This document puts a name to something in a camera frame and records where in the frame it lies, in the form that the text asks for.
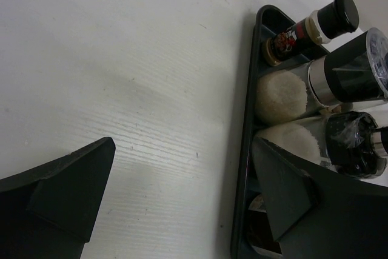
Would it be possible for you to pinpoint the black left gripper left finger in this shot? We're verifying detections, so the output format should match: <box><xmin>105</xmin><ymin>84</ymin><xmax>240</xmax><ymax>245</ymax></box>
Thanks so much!
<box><xmin>1</xmin><ymin>137</ymin><xmax>116</xmax><ymax>258</ymax></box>

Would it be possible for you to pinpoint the black rectangular tray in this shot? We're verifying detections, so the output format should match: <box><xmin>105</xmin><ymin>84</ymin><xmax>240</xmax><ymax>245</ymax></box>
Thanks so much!
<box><xmin>230</xmin><ymin>5</ymin><xmax>318</xmax><ymax>258</ymax></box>

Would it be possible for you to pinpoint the red-label white-lid jar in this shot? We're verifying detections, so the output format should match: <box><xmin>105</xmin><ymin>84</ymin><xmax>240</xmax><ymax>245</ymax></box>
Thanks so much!
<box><xmin>246</xmin><ymin>194</ymin><xmax>283</xmax><ymax>258</ymax></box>

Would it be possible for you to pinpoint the clear-lid salt grinder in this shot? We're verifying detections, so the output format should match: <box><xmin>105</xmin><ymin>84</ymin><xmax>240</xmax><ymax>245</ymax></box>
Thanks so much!
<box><xmin>255</xmin><ymin>27</ymin><xmax>387</xmax><ymax>125</ymax></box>

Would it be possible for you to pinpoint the black-knob salt grinder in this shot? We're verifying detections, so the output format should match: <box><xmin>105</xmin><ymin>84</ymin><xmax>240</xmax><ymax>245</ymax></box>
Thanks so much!
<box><xmin>256</xmin><ymin>111</ymin><xmax>387</xmax><ymax>179</ymax></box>

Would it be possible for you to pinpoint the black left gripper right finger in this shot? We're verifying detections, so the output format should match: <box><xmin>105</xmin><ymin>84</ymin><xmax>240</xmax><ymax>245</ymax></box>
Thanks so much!
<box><xmin>252</xmin><ymin>138</ymin><xmax>387</xmax><ymax>258</ymax></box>

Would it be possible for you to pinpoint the small black-cap spice bottle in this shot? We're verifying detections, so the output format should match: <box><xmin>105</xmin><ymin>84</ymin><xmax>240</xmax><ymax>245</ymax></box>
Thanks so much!
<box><xmin>261</xmin><ymin>0</ymin><xmax>360</xmax><ymax>66</ymax></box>

